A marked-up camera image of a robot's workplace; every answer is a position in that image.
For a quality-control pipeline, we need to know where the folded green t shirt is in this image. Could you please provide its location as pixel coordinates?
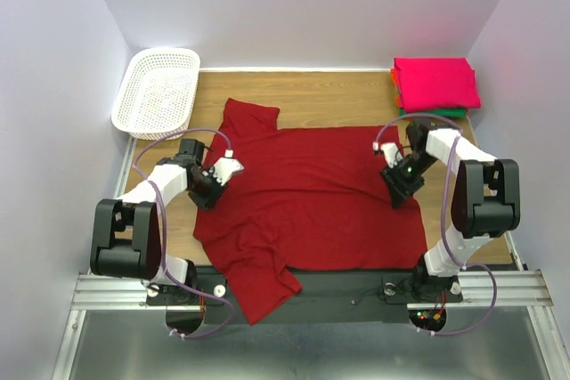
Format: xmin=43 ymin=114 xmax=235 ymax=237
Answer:
xmin=398 ymin=108 xmax=468 ymax=120

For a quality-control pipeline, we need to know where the purple cable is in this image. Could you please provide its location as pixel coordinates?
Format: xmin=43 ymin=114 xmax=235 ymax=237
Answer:
xmin=376 ymin=112 xmax=500 ymax=338
xmin=132 ymin=127 xmax=235 ymax=340

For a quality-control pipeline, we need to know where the white perforated plastic basket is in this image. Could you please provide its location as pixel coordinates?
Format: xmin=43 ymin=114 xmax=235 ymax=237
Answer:
xmin=110 ymin=47 xmax=200 ymax=141

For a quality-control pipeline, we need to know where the aluminium frame rail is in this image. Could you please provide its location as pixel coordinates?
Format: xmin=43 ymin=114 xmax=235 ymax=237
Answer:
xmin=71 ymin=271 xmax=552 ymax=311

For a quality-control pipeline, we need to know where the dark red t shirt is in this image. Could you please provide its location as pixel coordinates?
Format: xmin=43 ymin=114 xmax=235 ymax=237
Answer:
xmin=193 ymin=99 xmax=427 ymax=324

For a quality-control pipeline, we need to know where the folded orange t shirt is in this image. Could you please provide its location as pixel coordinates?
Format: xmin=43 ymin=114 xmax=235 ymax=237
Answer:
xmin=390 ymin=68 xmax=402 ymax=109

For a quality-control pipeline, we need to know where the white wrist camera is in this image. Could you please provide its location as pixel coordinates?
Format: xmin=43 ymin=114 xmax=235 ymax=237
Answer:
xmin=372 ymin=141 xmax=404 ymax=169
xmin=202 ymin=157 xmax=244 ymax=186

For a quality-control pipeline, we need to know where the folded pink t shirt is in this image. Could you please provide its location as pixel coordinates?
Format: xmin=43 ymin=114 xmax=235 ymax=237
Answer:
xmin=392 ymin=57 xmax=482 ymax=112

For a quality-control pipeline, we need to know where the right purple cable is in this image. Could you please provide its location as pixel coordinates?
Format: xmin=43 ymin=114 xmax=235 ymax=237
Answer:
xmin=376 ymin=112 xmax=500 ymax=338

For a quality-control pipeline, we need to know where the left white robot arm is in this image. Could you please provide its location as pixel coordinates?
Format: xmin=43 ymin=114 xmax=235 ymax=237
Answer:
xmin=90 ymin=139 xmax=244 ymax=304

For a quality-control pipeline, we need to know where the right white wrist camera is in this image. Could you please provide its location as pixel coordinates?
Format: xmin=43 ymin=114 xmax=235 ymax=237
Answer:
xmin=372 ymin=141 xmax=404 ymax=169

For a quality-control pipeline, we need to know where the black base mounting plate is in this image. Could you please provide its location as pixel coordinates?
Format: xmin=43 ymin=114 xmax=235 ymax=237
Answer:
xmin=142 ymin=267 xmax=463 ymax=334

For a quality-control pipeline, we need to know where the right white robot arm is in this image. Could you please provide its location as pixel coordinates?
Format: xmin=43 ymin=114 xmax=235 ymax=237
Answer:
xmin=373 ymin=115 xmax=520 ymax=298

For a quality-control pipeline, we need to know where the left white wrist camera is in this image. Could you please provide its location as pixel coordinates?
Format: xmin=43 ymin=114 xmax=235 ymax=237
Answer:
xmin=202 ymin=157 xmax=244 ymax=186

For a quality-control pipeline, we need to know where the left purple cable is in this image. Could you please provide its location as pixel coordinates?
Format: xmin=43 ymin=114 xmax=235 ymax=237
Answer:
xmin=132 ymin=127 xmax=235 ymax=340

